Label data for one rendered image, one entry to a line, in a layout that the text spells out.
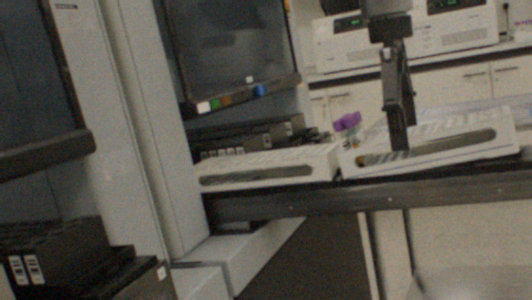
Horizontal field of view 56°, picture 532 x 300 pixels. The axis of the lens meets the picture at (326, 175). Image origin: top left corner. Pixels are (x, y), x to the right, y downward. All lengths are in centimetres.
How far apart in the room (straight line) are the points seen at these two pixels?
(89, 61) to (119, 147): 13
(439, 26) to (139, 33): 246
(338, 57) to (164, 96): 244
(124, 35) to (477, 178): 60
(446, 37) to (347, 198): 239
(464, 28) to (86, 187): 267
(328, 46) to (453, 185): 253
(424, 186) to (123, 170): 47
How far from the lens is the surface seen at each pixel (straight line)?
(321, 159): 88
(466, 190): 84
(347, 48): 326
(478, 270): 170
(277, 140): 127
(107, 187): 77
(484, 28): 317
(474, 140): 93
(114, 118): 80
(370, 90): 324
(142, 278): 68
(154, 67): 90
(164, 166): 88
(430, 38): 317
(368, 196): 86
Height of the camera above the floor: 103
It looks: 14 degrees down
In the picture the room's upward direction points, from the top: 10 degrees counter-clockwise
